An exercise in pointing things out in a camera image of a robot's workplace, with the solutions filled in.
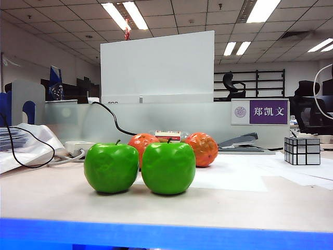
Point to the artificial orange fruit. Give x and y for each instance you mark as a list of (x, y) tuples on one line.
[(140, 142), (203, 151)]

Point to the green plastic apple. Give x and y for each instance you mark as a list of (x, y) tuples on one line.
[(169, 172), (112, 169)]

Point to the clear bottle red label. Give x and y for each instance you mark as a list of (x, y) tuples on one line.
[(167, 134)]

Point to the frosted glass desk partition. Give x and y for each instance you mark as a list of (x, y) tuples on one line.
[(156, 117)]

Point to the white board panel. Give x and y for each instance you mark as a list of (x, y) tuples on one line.
[(156, 67)]

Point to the small white box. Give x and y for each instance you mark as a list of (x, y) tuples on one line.
[(93, 100)]

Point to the grey stapler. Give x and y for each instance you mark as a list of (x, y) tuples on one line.
[(247, 137)]

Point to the dark cabinet row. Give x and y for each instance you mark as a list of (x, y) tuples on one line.
[(83, 87)]

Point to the white power strip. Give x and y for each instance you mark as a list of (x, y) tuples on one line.
[(75, 147)]

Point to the red hanging ornament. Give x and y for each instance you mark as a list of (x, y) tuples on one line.
[(127, 35)]

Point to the fluorescent ceiling light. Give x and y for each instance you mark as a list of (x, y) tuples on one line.
[(321, 44), (114, 14), (262, 11), (230, 48)]

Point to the black shelf rack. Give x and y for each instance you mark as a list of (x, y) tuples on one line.
[(257, 80)]

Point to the purple white name sign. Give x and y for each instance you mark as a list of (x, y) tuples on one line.
[(268, 112)]

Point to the blue glass trophy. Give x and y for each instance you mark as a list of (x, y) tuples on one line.
[(56, 78)]

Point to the white plastic bag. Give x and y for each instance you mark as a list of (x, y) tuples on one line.
[(39, 145)]

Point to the silver mirror cube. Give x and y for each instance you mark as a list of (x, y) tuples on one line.
[(301, 151)]

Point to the white paper sheet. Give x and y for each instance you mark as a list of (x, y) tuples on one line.
[(299, 172)]

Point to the black mesh office chair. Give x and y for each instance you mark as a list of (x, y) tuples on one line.
[(309, 89)]

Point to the blue file holder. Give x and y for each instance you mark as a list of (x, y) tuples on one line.
[(5, 109)]

